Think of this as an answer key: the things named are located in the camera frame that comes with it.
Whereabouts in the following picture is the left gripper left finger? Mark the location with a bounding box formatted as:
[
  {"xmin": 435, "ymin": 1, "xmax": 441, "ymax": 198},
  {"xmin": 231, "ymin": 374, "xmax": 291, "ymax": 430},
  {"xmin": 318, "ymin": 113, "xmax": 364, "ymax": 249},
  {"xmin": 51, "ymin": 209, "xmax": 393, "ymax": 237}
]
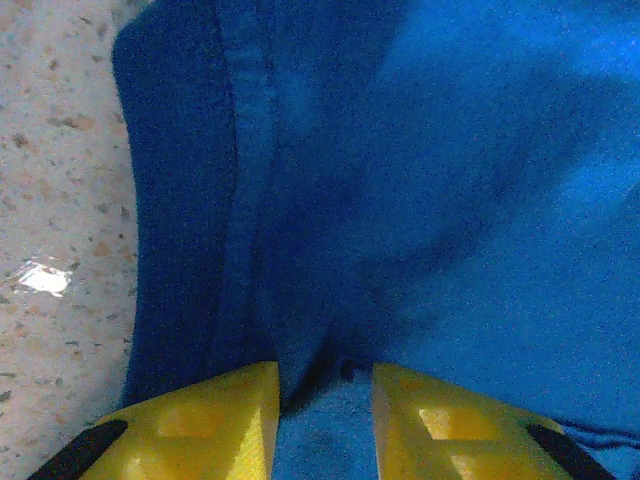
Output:
[{"xmin": 29, "ymin": 359, "xmax": 281, "ymax": 480}]

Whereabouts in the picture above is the blue t-shirt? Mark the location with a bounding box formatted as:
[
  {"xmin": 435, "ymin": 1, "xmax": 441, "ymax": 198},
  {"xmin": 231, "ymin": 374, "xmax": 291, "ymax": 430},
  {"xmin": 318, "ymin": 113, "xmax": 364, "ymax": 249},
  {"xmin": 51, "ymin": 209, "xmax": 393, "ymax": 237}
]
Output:
[{"xmin": 110, "ymin": 0, "xmax": 640, "ymax": 480}]

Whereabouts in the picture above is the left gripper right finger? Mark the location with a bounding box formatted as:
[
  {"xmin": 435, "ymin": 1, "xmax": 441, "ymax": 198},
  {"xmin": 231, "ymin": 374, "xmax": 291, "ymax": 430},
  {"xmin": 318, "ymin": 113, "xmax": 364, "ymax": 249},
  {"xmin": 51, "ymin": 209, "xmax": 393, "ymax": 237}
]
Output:
[{"xmin": 372, "ymin": 362, "xmax": 619, "ymax": 480}]

